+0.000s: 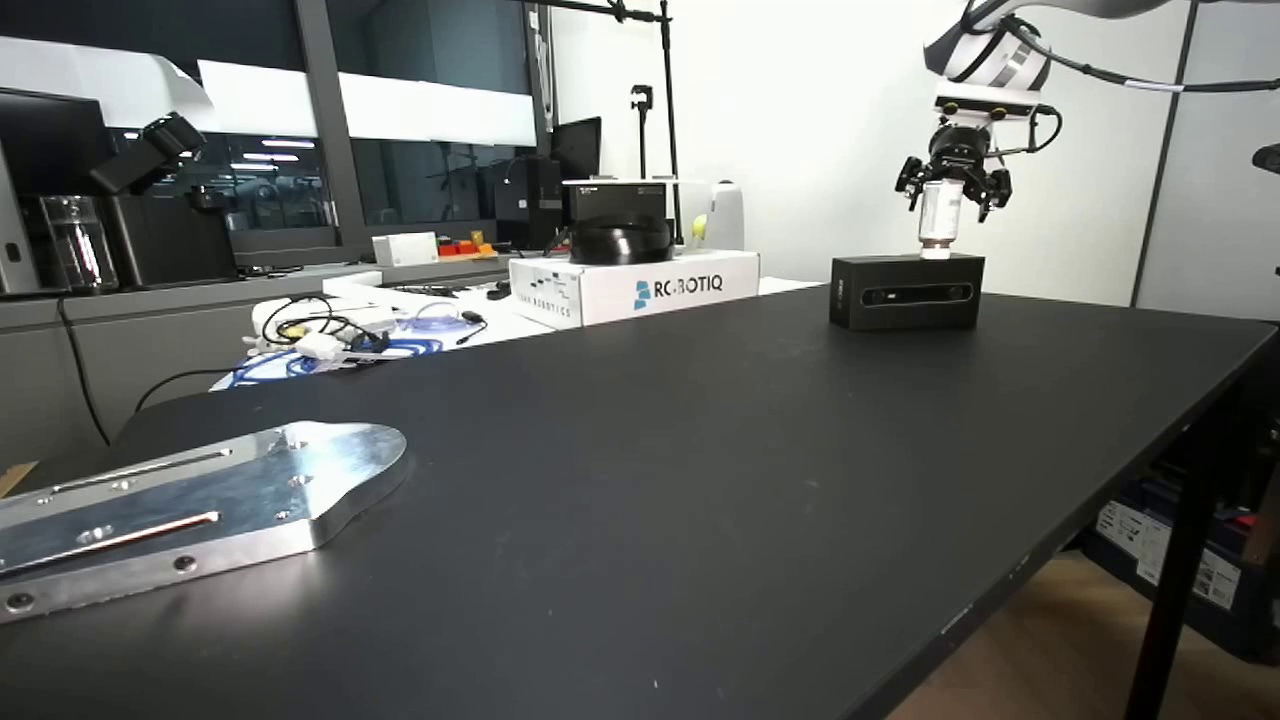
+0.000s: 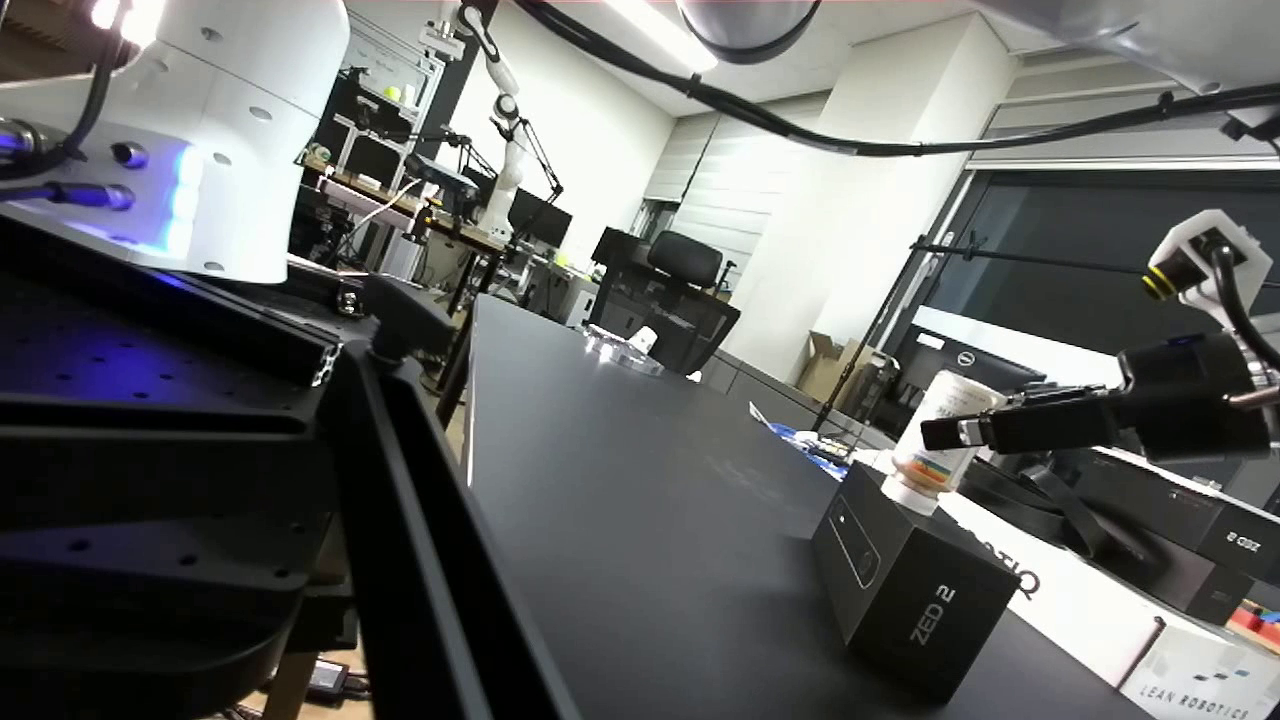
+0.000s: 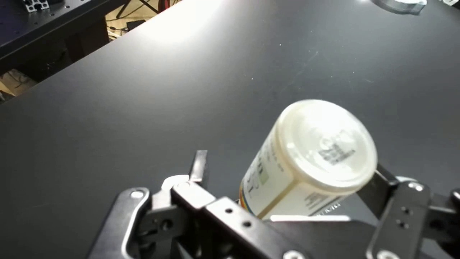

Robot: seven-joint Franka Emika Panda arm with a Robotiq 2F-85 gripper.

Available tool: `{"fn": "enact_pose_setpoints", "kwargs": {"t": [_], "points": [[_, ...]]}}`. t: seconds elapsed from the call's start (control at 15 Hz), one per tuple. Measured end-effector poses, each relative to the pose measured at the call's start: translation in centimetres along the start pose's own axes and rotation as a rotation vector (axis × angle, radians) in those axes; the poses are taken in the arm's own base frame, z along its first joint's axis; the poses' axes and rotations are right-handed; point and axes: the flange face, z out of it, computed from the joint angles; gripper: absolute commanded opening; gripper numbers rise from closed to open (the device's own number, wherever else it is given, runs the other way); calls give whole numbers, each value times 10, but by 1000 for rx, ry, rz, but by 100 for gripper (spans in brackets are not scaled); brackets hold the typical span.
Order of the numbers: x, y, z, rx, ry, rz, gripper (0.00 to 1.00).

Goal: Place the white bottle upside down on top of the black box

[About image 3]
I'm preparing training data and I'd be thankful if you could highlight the white plastic bottle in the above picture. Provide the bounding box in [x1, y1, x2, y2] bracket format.
[237, 98, 379, 221]

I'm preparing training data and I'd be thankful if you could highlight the clear plastic item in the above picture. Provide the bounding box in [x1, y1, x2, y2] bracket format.
[370, 0, 428, 16]

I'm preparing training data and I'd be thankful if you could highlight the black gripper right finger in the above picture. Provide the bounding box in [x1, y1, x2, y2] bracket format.
[356, 164, 460, 259]

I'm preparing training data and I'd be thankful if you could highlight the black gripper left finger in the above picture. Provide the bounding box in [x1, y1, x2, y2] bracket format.
[86, 149, 307, 259]

